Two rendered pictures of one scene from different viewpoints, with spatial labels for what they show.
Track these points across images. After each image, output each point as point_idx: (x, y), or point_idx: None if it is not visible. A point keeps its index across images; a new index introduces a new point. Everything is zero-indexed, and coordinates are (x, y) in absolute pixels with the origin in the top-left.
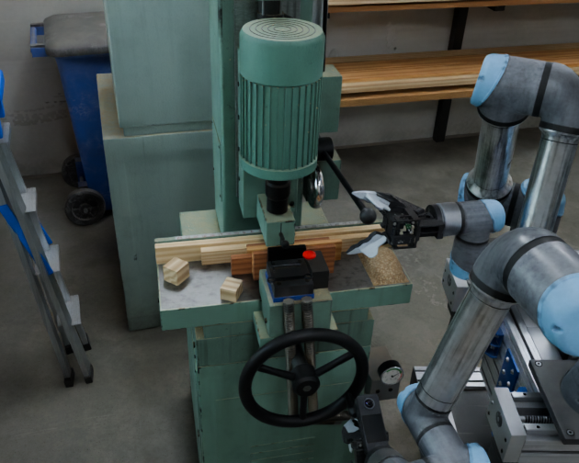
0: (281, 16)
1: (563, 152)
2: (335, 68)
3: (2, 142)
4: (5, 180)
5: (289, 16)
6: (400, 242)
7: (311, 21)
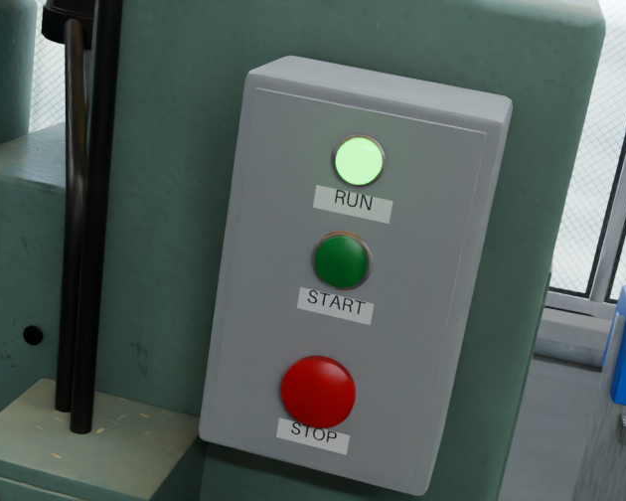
0: (45, 17)
1: None
2: (78, 479)
3: (622, 418)
4: (575, 484)
5: (70, 41)
6: None
7: (88, 122)
